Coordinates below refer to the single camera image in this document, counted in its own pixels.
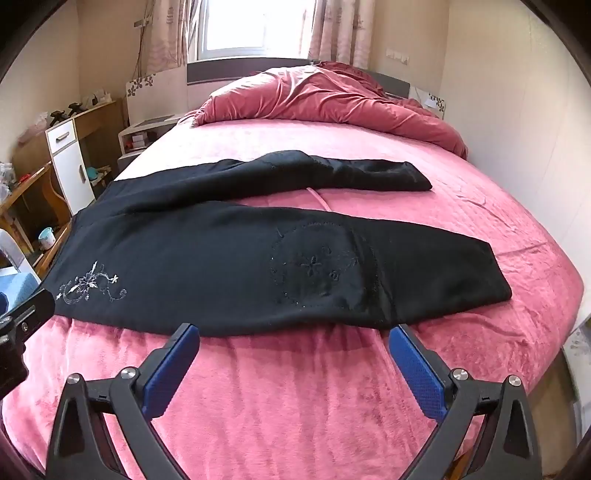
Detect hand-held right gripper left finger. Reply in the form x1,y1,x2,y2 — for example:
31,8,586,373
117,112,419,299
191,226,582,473
45,323,200,480

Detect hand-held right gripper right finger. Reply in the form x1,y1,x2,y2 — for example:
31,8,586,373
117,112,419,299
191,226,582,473
388,323,541,480

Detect black pants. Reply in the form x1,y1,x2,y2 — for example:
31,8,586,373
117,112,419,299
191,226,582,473
41,150,512,337

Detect blue cloth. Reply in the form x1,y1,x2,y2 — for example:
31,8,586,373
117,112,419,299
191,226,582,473
0,273,40,319

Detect white chair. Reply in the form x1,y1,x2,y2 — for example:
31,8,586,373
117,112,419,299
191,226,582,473
0,228,40,287

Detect bed with pink sheet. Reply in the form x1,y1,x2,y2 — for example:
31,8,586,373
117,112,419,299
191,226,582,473
0,108,585,480

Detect white cabinet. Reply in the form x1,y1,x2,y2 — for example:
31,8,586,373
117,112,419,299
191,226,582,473
45,115,95,215

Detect wooden desk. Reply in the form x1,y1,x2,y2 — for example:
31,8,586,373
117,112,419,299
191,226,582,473
0,99,125,278

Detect white nightstand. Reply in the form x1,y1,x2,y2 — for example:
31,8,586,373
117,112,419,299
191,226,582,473
117,113,181,174

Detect white floral board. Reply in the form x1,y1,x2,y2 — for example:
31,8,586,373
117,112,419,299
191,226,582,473
411,85,446,116
126,69,188,125

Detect red duvet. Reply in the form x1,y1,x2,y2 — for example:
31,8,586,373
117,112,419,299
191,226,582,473
191,61,469,160

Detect grey headboard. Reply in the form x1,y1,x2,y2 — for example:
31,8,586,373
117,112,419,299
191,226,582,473
187,58,411,100

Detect patterned curtain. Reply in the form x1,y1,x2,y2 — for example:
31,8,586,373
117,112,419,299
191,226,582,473
307,0,368,68
154,0,208,75

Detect window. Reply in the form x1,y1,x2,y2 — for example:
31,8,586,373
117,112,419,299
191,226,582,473
196,0,319,61

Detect pink cord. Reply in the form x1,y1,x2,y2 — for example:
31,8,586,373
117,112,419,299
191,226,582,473
305,187,333,213

